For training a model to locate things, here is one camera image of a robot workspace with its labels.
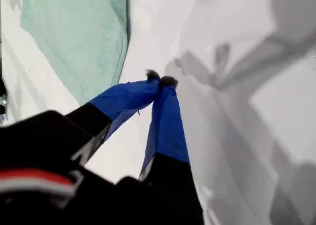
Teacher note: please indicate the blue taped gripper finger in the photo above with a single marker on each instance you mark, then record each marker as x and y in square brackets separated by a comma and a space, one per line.
[118, 99]
[166, 126]

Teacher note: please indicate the dark metal table edge fixture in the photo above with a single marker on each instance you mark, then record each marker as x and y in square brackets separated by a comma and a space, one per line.
[3, 96]

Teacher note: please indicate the pale green T-shirt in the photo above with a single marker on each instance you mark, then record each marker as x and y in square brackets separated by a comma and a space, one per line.
[81, 34]

